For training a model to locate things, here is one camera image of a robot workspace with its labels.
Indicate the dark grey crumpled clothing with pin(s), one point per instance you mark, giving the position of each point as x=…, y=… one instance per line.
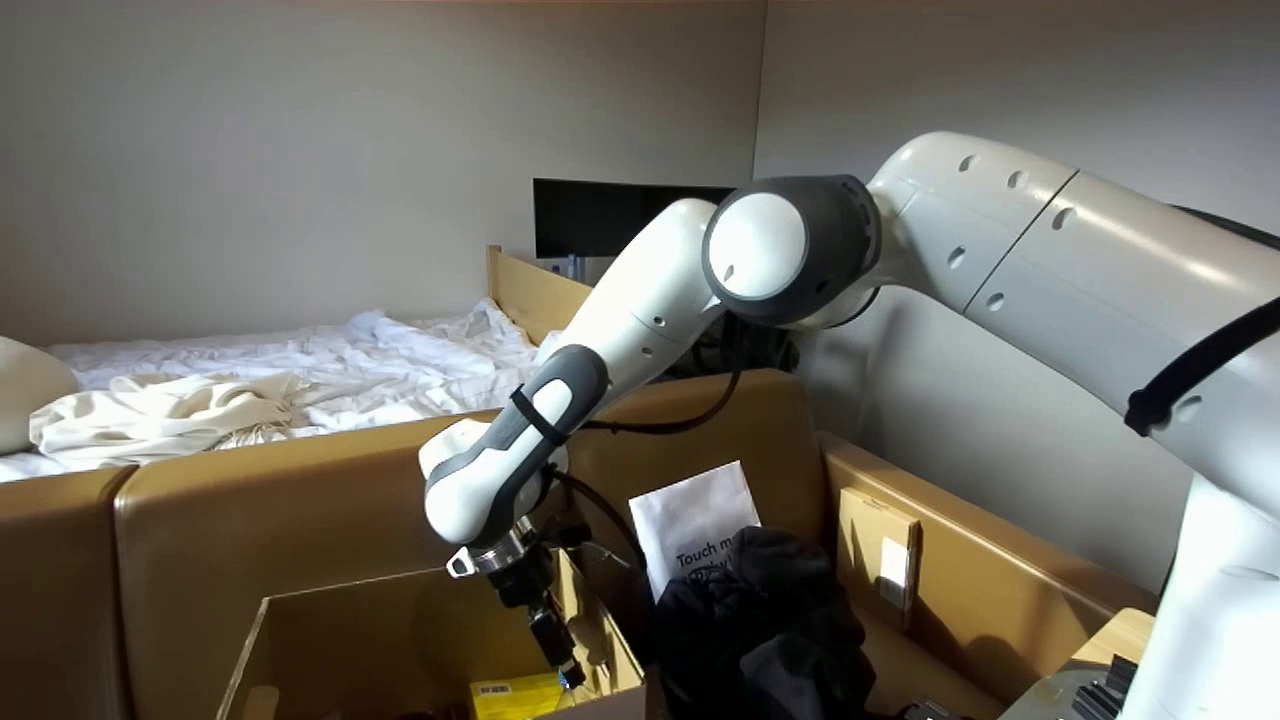
x=767, y=627

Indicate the cream pillow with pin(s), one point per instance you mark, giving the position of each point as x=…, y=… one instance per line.
x=31, y=384

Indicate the wooden bed frame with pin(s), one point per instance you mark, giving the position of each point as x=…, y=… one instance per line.
x=527, y=295

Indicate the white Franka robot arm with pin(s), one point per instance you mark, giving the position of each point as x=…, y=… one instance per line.
x=1041, y=267

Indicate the white crumpled bedsheet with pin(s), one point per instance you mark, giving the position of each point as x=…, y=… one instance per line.
x=375, y=363

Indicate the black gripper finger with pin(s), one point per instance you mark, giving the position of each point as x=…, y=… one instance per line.
x=546, y=636
x=571, y=665

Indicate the cream crumpled blanket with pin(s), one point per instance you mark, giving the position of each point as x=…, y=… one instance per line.
x=162, y=415

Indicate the white paper sheet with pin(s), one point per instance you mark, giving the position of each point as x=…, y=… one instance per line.
x=695, y=513

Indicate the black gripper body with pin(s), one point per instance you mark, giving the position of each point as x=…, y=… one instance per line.
x=538, y=580

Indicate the black computer monitor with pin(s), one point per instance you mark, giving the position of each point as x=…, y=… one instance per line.
x=587, y=215

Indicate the yellow book with barcode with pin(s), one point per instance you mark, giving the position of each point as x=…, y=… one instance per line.
x=527, y=696

